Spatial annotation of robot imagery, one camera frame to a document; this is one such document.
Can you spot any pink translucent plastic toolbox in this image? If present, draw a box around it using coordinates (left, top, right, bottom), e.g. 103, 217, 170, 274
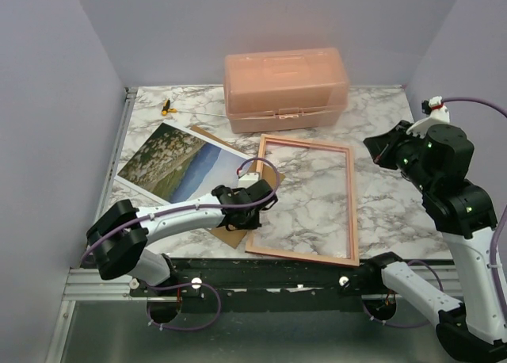
223, 48, 349, 134

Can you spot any brown cardboard backing board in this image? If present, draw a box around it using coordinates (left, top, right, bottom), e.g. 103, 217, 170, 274
189, 125, 276, 248

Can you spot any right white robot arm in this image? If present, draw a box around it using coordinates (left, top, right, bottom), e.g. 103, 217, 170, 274
364, 120, 506, 362

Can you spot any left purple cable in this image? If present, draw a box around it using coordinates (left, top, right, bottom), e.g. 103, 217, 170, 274
81, 157, 280, 332

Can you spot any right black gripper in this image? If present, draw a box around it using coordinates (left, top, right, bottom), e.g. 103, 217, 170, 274
365, 118, 436, 193

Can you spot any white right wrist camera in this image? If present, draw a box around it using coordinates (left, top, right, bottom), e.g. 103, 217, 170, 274
406, 96, 450, 138

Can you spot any purple cable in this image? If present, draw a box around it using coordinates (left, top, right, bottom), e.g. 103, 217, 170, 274
81, 157, 280, 332
362, 96, 507, 329

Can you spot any pink wooden picture frame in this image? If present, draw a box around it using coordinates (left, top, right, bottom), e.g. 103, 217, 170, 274
245, 134, 360, 267

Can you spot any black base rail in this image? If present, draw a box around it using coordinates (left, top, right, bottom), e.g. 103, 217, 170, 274
128, 258, 388, 313

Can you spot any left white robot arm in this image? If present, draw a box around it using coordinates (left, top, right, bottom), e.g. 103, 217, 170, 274
86, 179, 278, 296

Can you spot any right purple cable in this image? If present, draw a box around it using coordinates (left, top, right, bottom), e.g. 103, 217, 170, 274
362, 96, 507, 329

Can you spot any yellow black screwdriver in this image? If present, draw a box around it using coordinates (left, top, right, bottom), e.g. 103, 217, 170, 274
161, 99, 225, 117

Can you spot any landscape photo print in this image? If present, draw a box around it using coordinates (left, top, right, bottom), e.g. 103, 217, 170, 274
116, 120, 249, 204

